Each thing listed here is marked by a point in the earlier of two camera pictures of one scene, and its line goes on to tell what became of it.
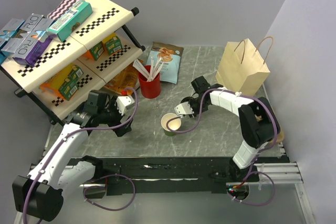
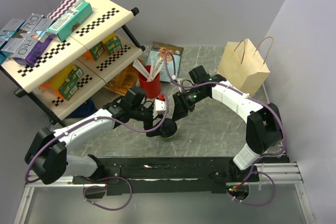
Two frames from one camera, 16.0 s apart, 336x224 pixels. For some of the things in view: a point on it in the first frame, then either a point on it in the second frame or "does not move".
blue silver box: [7, 38] does not move
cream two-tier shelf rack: [61, 80] does not move
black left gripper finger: [125, 129] -> [158, 132]
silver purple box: [34, 46] does not move
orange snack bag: [128, 78] does not move
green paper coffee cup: [174, 123] -> [169, 139]
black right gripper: [196, 112] -> [181, 106]
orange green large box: [65, 84] does not move
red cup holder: [150, 89] does not move
